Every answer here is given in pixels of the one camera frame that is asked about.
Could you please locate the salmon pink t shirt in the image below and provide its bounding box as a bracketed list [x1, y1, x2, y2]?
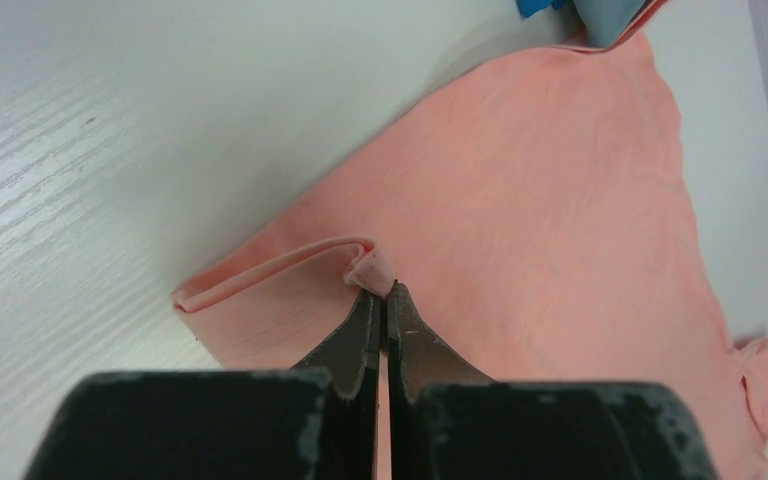
[172, 33, 768, 479]

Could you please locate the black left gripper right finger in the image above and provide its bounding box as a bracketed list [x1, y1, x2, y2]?
[385, 283, 717, 479]

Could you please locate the folded grey blue t shirt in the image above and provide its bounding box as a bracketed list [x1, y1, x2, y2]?
[573, 0, 647, 48]

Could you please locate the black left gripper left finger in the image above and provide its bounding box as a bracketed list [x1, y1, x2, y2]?
[26, 292, 382, 479]

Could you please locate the folded bright blue t shirt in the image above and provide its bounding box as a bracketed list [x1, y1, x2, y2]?
[515, 0, 566, 19]

